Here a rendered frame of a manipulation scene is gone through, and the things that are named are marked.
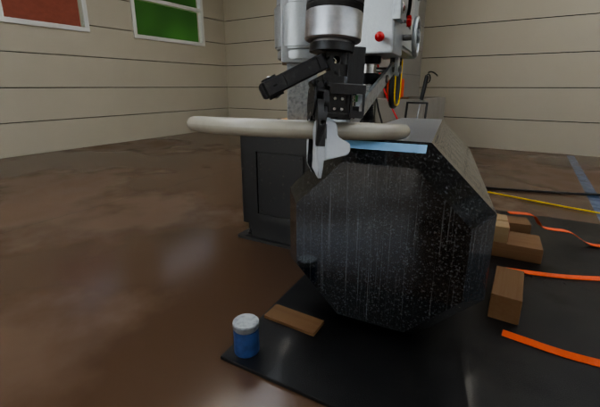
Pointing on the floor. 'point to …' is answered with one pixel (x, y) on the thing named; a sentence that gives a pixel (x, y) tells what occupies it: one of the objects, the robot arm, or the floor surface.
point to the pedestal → (270, 186)
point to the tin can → (245, 336)
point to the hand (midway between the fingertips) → (312, 167)
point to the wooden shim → (295, 319)
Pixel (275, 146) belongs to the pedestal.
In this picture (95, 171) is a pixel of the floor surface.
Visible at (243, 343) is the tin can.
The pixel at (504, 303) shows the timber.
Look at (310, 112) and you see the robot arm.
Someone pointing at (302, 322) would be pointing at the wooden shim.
